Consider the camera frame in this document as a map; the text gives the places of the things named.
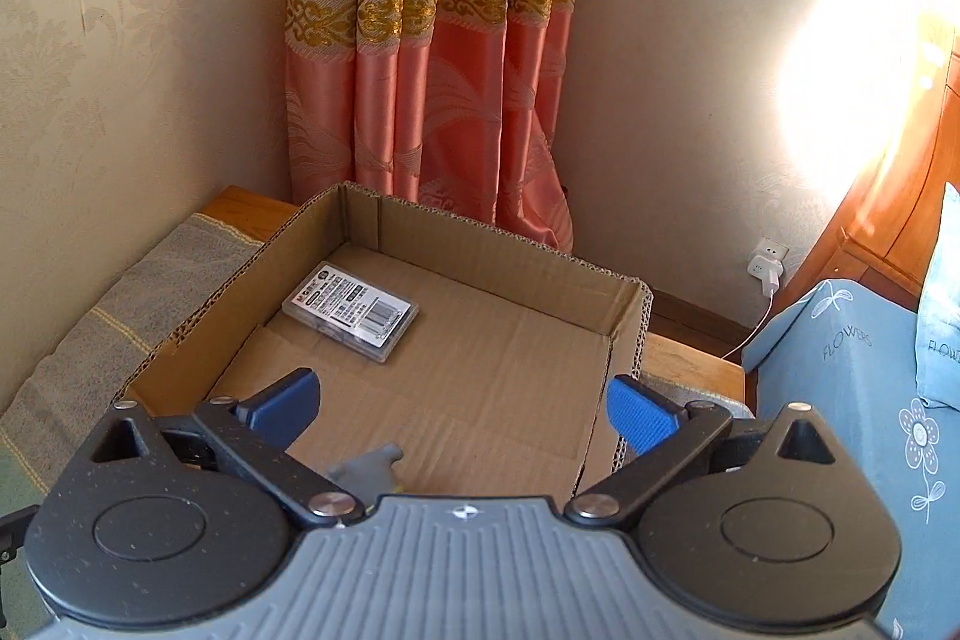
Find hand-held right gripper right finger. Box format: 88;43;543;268
564;374;838;526

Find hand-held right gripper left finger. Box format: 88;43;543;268
88;368;370;531

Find grey plush toy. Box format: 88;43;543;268
328;445;406;492

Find brown cardboard box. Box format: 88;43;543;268
112;181;653;498

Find clear plastic case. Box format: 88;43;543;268
283;261;419;365

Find grey woven cloth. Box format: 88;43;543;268
0;212;751;483

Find blue flowered bed sheet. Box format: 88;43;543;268
742;278;960;640

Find blue flowered pillow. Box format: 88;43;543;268
916;182;960;408

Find wooden headboard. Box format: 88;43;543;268
787;10;960;315

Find pink patterned curtain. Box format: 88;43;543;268
283;0;593;255

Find white charger cable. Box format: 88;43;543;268
720;291;773;360

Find white wall socket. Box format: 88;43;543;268
744;237;790;281

